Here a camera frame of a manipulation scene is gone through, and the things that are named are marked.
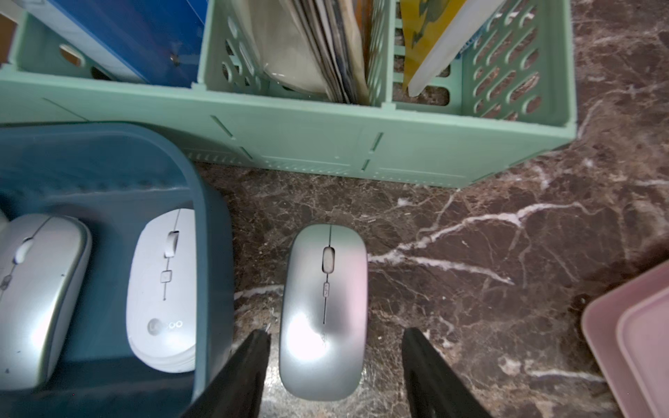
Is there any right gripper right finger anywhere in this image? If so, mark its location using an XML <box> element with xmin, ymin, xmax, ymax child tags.
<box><xmin>402</xmin><ymin>327</ymin><xmax>491</xmax><ymax>418</ymax></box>

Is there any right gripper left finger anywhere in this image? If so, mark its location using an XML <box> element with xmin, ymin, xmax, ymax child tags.
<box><xmin>181</xmin><ymin>329</ymin><xmax>271</xmax><ymax>417</ymax></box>

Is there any white logo computer mouse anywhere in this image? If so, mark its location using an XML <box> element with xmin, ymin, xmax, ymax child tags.
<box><xmin>125</xmin><ymin>208</ymin><xmax>197</xmax><ymax>374</ymax></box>

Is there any yellow comic book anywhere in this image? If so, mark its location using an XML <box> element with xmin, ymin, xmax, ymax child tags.
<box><xmin>400</xmin><ymin>0</ymin><xmax>503</xmax><ymax>98</ymax></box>

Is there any silver computer mouse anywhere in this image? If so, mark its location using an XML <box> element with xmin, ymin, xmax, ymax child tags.
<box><xmin>1</xmin><ymin>214</ymin><xmax>92</xmax><ymax>392</ymax></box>
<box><xmin>279</xmin><ymin>224</ymin><xmax>369</xmax><ymax>402</ymax></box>

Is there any green file organizer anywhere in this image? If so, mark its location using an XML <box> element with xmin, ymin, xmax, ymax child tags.
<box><xmin>1</xmin><ymin>1</ymin><xmax>577</xmax><ymax>188</ymax></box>

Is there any stack of magazines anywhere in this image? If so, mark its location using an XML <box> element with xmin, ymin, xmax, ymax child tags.
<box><xmin>232</xmin><ymin>1</ymin><xmax>373</xmax><ymax>106</ymax></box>

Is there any teal storage box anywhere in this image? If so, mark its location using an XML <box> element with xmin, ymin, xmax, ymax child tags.
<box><xmin>1</xmin><ymin>123</ymin><xmax>234</xmax><ymax>417</ymax></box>

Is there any pink case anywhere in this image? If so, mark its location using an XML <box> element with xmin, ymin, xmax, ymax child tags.
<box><xmin>581</xmin><ymin>262</ymin><xmax>668</xmax><ymax>417</ymax></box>

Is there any blue folder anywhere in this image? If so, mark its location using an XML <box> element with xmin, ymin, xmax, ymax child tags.
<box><xmin>18</xmin><ymin>0</ymin><xmax>208</xmax><ymax>87</ymax></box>

